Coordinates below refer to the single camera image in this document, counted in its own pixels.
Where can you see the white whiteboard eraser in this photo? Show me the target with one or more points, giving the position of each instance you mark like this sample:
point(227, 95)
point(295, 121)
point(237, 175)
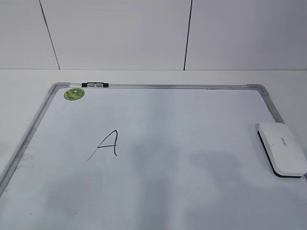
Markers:
point(283, 151)

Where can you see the green round magnet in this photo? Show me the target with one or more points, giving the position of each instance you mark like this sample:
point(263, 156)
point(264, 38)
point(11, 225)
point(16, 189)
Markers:
point(74, 94)

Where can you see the white whiteboard with grey frame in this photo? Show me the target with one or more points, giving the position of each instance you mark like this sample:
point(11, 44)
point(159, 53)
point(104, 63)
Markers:
point(150, 157)

